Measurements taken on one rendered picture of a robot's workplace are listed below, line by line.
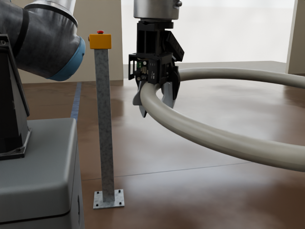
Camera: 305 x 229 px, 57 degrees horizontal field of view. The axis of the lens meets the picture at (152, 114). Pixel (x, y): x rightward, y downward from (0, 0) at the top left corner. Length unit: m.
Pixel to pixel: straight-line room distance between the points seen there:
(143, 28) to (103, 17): 6.02
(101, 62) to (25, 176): 1.19
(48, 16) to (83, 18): 5.73
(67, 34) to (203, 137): 0.56
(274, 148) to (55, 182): 0.35
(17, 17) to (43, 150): 0.32
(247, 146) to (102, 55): 1.38
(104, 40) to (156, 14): 1.10
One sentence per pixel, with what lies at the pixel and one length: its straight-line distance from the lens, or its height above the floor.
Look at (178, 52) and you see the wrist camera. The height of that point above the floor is 1.05.
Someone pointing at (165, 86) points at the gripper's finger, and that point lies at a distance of 0.59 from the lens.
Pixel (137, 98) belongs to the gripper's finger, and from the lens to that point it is 0.61.
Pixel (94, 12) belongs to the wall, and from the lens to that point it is 6.55.
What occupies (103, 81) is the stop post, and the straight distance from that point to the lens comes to 1.67.
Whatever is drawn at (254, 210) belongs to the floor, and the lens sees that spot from 2.00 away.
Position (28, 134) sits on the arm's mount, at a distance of 0.73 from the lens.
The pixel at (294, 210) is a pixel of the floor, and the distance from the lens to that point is 2.10.
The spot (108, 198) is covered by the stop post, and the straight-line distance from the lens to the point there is 1.96.
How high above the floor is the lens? 1.10
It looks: 17 degrees down
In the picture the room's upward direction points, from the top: straight up
